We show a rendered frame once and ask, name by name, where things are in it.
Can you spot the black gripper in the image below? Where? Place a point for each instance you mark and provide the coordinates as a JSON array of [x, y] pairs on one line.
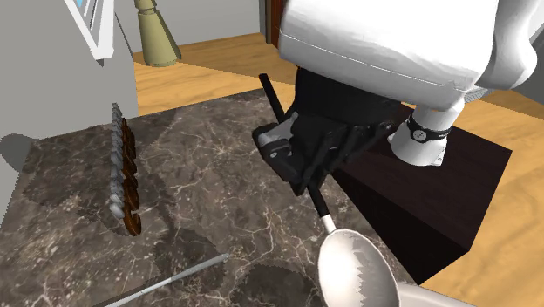
[[310, 144]]

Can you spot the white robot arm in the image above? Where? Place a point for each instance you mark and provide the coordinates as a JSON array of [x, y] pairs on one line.
[[382, 38]]

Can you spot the dark brown door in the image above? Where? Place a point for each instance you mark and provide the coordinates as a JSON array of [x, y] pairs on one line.
[[275, 21]]

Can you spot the dark robot stand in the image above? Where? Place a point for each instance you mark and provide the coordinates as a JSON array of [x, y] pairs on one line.
[[425, 204]]

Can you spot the beige conical stand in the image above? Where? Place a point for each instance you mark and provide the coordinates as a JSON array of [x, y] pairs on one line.
[[157, 42]]

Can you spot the brown and grey wavy rack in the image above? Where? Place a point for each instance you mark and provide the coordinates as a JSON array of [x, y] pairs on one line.
[[129, 187]]

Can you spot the white bowl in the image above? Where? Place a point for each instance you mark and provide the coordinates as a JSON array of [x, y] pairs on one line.
[[425, 300]]

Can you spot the silver pen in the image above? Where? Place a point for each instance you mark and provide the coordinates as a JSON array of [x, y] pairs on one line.
[[170, 280]]

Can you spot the white framed window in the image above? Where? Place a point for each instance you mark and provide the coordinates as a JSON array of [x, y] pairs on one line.
[[101, 42]]

